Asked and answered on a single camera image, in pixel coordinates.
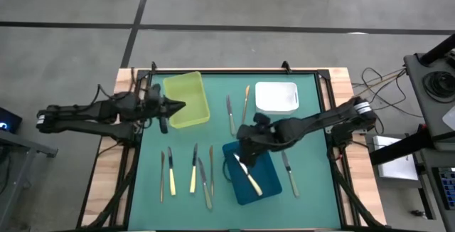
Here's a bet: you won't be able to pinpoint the yellow floor cable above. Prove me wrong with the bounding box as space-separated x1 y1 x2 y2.
355 68 406 97

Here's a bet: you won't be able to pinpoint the black cable sleeve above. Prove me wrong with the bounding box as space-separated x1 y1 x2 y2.
85 142 141 230
328 146 387 230

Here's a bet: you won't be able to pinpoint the white flat box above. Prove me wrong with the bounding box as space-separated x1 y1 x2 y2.
372 135 419 181

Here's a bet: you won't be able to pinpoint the gray metal desk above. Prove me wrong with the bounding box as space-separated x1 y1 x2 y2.
0 129 59 231

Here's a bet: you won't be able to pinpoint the yellow-green plastic bin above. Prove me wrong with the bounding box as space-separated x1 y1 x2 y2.
162 70 211 130

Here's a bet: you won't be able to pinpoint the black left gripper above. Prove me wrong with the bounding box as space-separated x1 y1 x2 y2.
144 83 187 135

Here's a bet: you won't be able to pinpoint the dark keyboard blue keys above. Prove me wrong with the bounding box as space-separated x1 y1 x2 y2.
432 167 455 210

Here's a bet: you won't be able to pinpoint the coiled black cable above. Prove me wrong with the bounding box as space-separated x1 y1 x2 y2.
422 70 455 104

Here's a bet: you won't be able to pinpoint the dark screen blue light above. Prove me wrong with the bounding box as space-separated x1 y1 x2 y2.
0 106 23 134

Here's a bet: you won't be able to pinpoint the gray equipment cart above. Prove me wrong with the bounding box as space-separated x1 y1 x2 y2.
403 52 455 231

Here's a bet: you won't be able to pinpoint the white paper sheet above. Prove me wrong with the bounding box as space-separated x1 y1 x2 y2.
442 105 455 132

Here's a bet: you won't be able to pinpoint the white plastic bin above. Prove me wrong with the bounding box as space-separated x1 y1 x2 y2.
255 81 299 115

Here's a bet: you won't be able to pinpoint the black cart pole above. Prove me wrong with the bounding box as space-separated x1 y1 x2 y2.
417 34 455 66

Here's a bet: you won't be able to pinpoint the black floor cable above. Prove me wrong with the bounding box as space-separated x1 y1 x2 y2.
351 67 424 119

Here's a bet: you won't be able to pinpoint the black diagonal support bar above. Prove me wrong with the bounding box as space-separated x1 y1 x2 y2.
368 127 433 167

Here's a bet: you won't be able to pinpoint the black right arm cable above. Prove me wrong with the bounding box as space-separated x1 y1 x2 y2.
221 158 232 183

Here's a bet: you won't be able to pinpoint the green table mat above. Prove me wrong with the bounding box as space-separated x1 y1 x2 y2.
127 73 343 230

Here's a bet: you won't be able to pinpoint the wooden chopstick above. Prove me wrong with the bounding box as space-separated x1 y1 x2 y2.
159 150 166 204
241 85 251 125

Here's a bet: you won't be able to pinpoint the blue plastic bin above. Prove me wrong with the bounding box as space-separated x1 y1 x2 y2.
222 140 284 206

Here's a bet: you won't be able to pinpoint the cream-handled table knife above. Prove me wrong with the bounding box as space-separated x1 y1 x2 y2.
232 152 264 197
166 146 177 196
188 142 199 194

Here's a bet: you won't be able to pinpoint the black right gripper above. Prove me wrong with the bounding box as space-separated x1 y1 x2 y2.
236 112 284 167

